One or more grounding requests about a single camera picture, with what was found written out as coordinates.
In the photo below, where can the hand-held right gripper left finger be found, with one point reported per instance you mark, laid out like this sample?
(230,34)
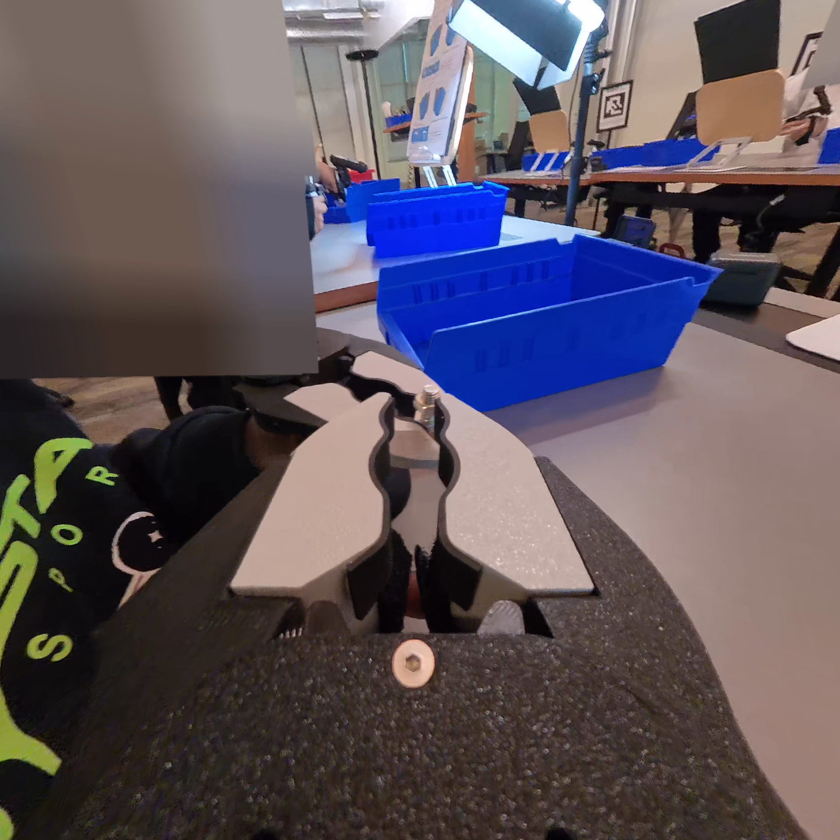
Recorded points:
(315,519)

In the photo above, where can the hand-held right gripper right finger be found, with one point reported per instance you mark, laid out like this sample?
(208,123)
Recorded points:
(512,512)

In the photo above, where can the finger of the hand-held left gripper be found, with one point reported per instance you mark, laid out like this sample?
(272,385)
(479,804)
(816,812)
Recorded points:
(394,372)
(322,403)

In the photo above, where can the silver hex bolt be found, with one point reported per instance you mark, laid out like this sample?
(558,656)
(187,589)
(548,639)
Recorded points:
(428,415)

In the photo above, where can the blue plastic bin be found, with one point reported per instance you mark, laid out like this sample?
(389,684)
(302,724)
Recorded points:
(361,197)
(545,162)
(650,155)
(551,341)
(831,147)
(433,223)

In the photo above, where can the person's left forearm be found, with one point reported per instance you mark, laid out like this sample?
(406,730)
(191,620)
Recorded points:
(197,460)

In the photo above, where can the black printed shirt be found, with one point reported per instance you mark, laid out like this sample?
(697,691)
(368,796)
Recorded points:
(53,591)

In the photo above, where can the dark blue bag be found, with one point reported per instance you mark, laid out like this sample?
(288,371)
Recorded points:
(635,230)

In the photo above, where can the roll-up banner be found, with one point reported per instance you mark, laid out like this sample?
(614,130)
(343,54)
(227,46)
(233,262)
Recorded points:
(440,92)

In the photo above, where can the black floor lamp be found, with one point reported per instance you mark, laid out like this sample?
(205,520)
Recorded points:
(361,55)

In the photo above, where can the grey tool case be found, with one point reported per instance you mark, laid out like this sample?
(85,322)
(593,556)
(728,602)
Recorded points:
(742,282)

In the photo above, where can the long wooden desk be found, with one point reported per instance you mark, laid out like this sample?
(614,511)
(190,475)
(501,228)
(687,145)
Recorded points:
(656,176)

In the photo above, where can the white sign stand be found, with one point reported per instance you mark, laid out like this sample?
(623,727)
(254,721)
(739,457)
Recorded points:
(820,339)

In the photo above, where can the studio light on stand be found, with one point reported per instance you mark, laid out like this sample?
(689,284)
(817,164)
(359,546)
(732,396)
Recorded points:
(525,33)

